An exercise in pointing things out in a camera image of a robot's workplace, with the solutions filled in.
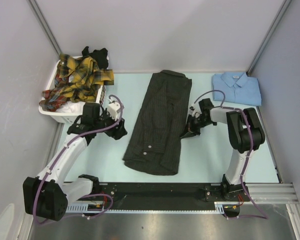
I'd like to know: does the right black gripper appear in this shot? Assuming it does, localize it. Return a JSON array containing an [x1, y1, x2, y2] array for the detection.
[[181, 114, 215, 139]]

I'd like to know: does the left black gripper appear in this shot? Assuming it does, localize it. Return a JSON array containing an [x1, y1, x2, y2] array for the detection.
[[93, 108, 127, 140]]

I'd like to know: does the dark pinstriped long sleeve shirt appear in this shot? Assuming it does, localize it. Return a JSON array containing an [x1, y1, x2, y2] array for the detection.
[[122, 70, 192, 176]]

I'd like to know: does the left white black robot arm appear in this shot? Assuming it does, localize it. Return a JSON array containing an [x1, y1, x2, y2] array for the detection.
[[22, 100, 127, 222]]

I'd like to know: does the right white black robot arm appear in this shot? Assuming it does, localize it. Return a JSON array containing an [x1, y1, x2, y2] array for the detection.
[[180, 98, 266, 202]]

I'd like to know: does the white plastic laundry basket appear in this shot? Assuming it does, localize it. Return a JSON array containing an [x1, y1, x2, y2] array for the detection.
[[38, 54, 114, 123]]

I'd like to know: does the white garment in basket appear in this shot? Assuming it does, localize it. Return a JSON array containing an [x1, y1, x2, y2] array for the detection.
[[56, 101, 86, 115]]

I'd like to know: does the yellow plaid flannel shirt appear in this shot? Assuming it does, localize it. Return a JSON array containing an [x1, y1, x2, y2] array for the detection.
[[39, 53, 115, 112]]

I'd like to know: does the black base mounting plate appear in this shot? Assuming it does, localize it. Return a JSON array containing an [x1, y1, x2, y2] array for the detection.
[[71, 176, 252, 218]]

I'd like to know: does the folded light blue shirt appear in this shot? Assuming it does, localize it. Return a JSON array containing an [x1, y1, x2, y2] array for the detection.
[[211, 72, 262, 107]]

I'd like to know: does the black garment in basket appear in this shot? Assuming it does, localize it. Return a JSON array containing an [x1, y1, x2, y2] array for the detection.
[[81, 46, 109, 69]]

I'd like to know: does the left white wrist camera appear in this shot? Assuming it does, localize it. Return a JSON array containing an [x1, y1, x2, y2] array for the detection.
[[107, 98, 121, 121]]

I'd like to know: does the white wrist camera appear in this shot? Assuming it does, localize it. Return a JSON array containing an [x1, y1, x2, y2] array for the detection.
[[107, 98, 121, 121], [188, 104, 202, 118]]

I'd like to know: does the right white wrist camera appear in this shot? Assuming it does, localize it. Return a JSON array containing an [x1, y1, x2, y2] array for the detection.
[[188, 104, 202, 118]]

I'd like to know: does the light blue slotted cable duct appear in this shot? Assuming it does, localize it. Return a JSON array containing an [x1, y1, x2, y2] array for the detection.
[[66, 202, 225, 215]]

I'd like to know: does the aluminium frame rail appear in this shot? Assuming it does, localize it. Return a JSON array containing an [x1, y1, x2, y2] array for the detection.
[[24, 182, 299, 203]]

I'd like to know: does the right aluminium corner post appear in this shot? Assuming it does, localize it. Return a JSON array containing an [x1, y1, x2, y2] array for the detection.
[[246, 0, 293, 76]]

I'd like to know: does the aluminium corner post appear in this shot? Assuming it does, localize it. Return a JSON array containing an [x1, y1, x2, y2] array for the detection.
[[246, 0, 293, 76], [27, 0, 62, 56]]

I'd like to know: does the left aluminium corner post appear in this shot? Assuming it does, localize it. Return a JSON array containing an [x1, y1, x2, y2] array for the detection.
[[27, 0, 62, 56]]

